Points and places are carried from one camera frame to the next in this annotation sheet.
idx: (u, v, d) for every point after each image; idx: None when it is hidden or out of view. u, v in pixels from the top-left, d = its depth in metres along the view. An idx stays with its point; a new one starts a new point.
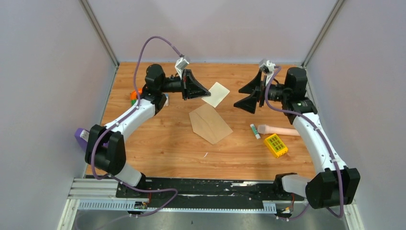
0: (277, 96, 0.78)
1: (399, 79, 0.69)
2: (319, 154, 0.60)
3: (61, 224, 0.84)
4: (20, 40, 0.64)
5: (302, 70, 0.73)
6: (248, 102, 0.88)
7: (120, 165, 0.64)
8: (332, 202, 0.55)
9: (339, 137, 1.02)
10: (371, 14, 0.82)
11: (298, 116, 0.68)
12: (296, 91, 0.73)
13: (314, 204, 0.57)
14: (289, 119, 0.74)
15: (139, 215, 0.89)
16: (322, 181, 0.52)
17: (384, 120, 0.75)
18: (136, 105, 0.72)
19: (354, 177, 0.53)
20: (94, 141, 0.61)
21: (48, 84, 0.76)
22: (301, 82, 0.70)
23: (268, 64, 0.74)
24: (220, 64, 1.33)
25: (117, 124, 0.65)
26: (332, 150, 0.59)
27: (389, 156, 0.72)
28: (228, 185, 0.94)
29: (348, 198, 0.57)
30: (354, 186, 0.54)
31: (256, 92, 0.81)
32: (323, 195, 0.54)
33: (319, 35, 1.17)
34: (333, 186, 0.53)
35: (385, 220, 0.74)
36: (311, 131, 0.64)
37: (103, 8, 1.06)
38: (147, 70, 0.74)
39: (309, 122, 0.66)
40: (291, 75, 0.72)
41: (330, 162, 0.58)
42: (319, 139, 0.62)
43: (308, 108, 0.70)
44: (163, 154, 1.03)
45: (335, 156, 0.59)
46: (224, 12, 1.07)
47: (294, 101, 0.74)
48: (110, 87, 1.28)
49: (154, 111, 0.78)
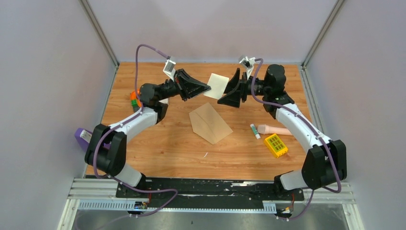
0: (259, 91, 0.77)
1: (399, 79, 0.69)
2: (305, 134, 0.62)
3: (61, 224, 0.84)
4: (20, 40, 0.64)
5: (283, 68, 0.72)
6: (232, 97, 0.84)
7: (120, 166, 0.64)
8: (330, 179, 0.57)
9: (339, 137, 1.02)
10: (371, 14, 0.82)
11: (279, 108, 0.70)
12: (276, 89, 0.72)
13: (314, 184, 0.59)
14: (272, 114, 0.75)
15: (139, 215, 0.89)
16: (313, 158, 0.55)
17: (384, 120, 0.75)
18: (140, 111, 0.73)
19: (341, 147, 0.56)
20: (96, 140, 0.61)
21: (48, 84, 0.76)
22: (279, 81, 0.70)
23: (248, 58, 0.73)
24: (220, 64, 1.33)
25: (120, 126, 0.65)
26: (314, 129, 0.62)
27: (389, 156, 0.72)
28: (228, 185, 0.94)
29: (342, 171, 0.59)
30: (343, 156, 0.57)
31: (240, 85, 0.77)
32: (318, 171, 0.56)
33: (319, 35, 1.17)
34: (324, 161, 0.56)
35: (384, 219, 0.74)
36: (292, 118, 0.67)
37: (103, 8, 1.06)
38: (140, 90, 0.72)
39: (288, 110, 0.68)
40: (270, 75, 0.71)
41: (315, 139, 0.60)
42: (301, 123, 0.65)
43: (286, 100, 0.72)
44: (163, 154, 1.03)
45: (320, 133, 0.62)
46: (224, 12, 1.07)
47: (274, 97, 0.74)
48: (110, 87, 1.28)
49: (156, 120, 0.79)
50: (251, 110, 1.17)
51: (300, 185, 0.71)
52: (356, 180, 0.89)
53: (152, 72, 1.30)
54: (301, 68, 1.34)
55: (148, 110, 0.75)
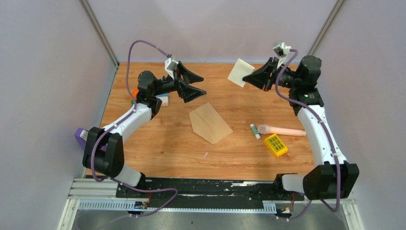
0: (287, 82, 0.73)
1: (399, 79, 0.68)
2: (321, 146, 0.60)
3: (61, 224, 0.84)
4: (20, 40, 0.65)
5: (319, 60, 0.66)
6: (258, 78, 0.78)
7: (119, 167, 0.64)
8: (328, 195, 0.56)
9: (338, 137, 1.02)
10: (371, 14, 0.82)
11: (303, 108, 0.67)
12: (306, 83, 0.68)
13: (310, 195, 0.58)
14: (294, 110, 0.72)
15: (139, 215, 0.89)
16: (321, 174, 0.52)
17: (384, 120, 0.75)
18: (133, 108, 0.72)
19: (353, 171, 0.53)
20: (92, 143, 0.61)
21: (48, 84, 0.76)
22: (312, 75, 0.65)
23: (283, 47, 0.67)
24: (220, 64, 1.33)
25: (115, 127, 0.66)
26: (333, 143, 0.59)
27: (389, 156, 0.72)
28: (228, 185, 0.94)
29: (344, 191, 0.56)
30: (352, 180, 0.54)
31: (267, 67, 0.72)
32: (320, 186, 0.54)
33: (319, 35, 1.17)
34: (330, 179, 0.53)
35: (385, 220, 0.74)
36: (314, 123, 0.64)
37: (103, 8, 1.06)
38: (139, 78, 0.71)
39: (313, 114, 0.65)
40: (304, 66, 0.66)
41: (330, 155, 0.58)
42: (322, 132, 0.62)
43: (315, 100, 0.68)
44: (163, 154, 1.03)
45: (337, 150, 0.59)
46: (224, 12, 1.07)
47: (301, 91, 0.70)
48: (110, 87, 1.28)
49: (151, 115, 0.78)
50: (252, 110, 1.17)
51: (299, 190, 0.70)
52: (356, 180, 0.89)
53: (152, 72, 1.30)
54: None
55: (141, 106, 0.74)
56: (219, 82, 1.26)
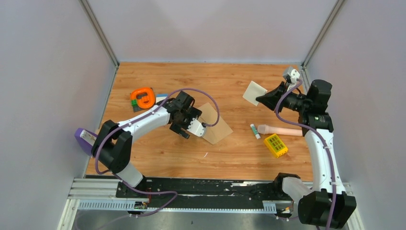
0: (296, 107, 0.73)
1: (399, 79, 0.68)
2: (321, 173, 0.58)
3: (61, 224, 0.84)
4: (20, 40, 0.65)
5: (329, 85, 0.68)
6: (269, 100, 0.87)
7: (122, 165, 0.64)
8: (320, 222, 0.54)
9: (337, 137, 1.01)
10: (371, 14, 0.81)
11: (311, 131, 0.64)
12: (316, 104, 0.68)
13: (302, 218, 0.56)
14: (302, 131, 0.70)
15: (138, 215, 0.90)
16: (315, 200, 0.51)
17: (383, 120, 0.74)
18: (152, 110, 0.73)
19: (349, 204, 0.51)
20: (103, 136, 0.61)
21: (48, 84, 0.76)
22: (322, 95, 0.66)
23: (291, 74, 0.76)
24: (220, 64, 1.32)
25: (129, 124, 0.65)
26: (334, 173, 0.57)
27: (389, 156, 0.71)
28: (228, 185, 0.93)
29: (338, 222, 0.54)
30: (348, 211, 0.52)
31: (277, 92, 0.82)
32: (312, 212, 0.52)
33: (319, 35, 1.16)
34: (324, 207, 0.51)
35: (384, 220, 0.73)
36: (320, 149, 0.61)
37: (103, 8, 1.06)
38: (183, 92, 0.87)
39: (320, 138, 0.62)
40: (314, 86, 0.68)
41: (329, 184, 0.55)
42: (325, 159, 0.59)
43: (324, 124, 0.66)
44: (163, 155, 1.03)
45: (337, 179, 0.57)
46: (224, 12, 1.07)
47: (312, 113, 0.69)
48: (111, 87, 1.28)
49: (168, 120, 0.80)
50: (252, 110, 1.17)
51: (295, 200, 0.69)
52: (356, 180, 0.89)
53: (152, 72, 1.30)
54: (301, 68, 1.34)
55: (161, 110, 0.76)
56: (219, 82, 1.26)
